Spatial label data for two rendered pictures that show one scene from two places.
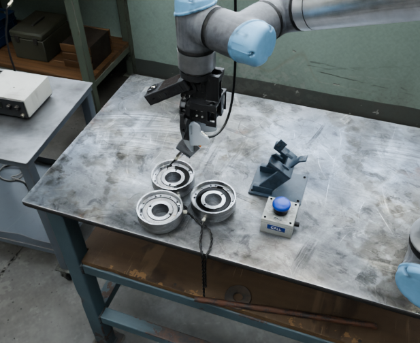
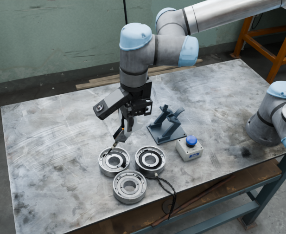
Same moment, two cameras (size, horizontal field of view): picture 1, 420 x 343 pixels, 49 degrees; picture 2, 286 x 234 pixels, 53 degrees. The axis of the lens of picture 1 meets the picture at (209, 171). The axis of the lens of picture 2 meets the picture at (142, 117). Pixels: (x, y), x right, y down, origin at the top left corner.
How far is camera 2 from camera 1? 0.58 m
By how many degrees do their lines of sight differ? 34
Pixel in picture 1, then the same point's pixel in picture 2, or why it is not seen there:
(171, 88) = (120, 101)
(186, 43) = (138, 67)
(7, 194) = not seen: outside the picture
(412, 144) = (197, 77)
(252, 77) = (28, 75)
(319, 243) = (214, 150)
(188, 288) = (142, 223)
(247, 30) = (190, 45)
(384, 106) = (115, 64)
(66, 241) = not seen: outside the picture
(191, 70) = (139, 83)
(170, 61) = not seen: outside the picture
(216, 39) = (168, 57)
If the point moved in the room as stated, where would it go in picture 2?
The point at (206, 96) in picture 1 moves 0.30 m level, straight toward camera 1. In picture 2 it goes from (142, 97) to (230, 162)
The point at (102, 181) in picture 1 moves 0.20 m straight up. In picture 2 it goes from (65, 193) to (57, 152)
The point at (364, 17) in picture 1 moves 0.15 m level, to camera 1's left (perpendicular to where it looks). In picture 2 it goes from (238, 17) to (204, 33)
